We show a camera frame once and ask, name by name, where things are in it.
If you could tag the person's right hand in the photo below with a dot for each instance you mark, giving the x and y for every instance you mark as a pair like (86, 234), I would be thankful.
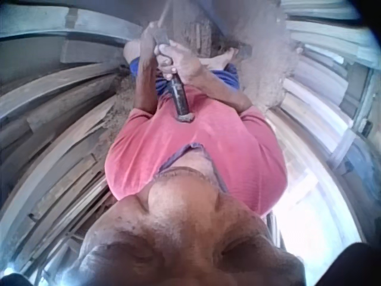
(184, 64)

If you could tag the person's left hand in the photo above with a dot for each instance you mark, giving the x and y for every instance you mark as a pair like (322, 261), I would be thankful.
(149, 41)

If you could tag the dark metal chisel bar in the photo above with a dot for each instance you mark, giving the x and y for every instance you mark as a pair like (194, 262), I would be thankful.
(180, 98)

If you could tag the brown wooden log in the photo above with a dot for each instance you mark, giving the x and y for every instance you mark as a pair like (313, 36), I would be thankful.
(199, 38)

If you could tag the person's legs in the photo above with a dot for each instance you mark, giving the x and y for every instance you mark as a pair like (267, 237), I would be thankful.
(226, 78)

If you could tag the dark grey block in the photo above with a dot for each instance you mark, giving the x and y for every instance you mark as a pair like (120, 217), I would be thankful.
(244, 51)

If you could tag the sawdust heap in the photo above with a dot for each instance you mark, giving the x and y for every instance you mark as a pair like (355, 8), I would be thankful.
(265, 59)

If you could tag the heap of grey wooden planks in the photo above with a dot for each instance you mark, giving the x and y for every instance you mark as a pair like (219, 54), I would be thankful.
(53, 119)

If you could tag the stack of pale wooden planks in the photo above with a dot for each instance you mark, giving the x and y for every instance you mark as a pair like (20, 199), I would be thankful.
(330, 59)

